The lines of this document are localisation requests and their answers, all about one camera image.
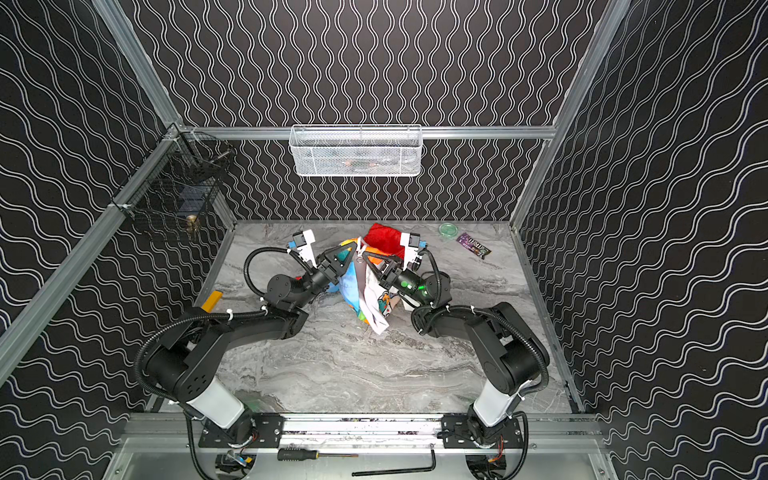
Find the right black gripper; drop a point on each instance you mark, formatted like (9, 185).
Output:
(387, 270)

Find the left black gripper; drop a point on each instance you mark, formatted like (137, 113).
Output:
(324, 267)

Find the rainbow kids zip jacket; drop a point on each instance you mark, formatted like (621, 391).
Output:
(358, 286)

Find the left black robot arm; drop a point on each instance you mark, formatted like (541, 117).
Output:
(180, 361)

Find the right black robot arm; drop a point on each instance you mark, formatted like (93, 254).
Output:
(513, 359)

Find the green round lid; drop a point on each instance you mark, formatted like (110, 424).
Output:
(448, 230)

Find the purple snack wrapper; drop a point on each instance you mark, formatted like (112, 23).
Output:
(473, 245)

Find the yellow block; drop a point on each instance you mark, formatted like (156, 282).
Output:
(211, 301)

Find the brass fitting in basket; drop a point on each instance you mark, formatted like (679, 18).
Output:
(192, 224)

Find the black allen key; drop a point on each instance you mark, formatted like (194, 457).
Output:
(400, 471)

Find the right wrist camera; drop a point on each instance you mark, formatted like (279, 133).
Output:
(413, 245)

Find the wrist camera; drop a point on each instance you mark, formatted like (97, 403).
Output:
(413, 245)
(302, 242)

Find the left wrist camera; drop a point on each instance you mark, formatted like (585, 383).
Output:
(302, 242)

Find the white mesh wall basket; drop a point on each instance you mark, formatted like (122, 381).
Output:
(357, 150)

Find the black wire wall basket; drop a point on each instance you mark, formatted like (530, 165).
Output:
(187, 181)

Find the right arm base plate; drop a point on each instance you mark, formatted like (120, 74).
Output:
(462, 431)

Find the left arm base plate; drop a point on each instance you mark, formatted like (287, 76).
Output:
(258, 431)

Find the black handled screwdriver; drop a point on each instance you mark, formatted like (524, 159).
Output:
(302, 454)

